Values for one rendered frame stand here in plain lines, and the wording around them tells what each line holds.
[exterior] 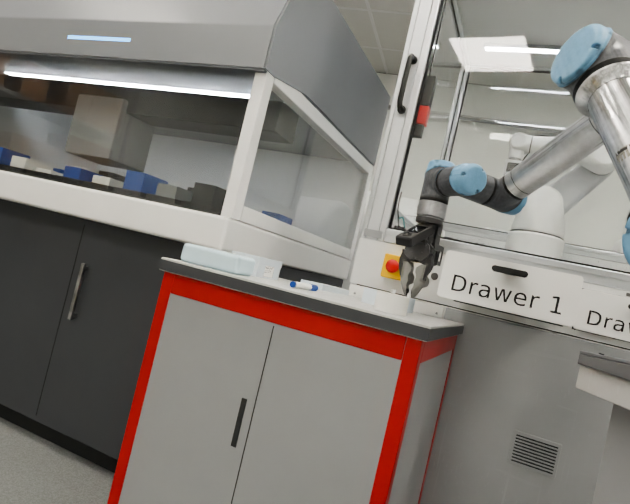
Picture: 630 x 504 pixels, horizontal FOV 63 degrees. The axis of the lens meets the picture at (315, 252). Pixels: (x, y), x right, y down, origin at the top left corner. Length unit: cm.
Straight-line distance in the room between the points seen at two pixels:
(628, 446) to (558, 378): 64
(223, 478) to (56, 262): 118
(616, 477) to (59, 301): 173
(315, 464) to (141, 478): 42
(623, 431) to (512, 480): 70
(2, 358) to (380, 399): 159
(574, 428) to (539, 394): 11
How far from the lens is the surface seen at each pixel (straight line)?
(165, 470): 124
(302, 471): 108
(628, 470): 93
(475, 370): 155
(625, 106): 99
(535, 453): 158
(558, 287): 121
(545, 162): 127
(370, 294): 129
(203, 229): 159
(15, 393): 220
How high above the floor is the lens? 81
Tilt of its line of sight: 2 degrees up
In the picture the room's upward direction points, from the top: 13 degrees clockwise
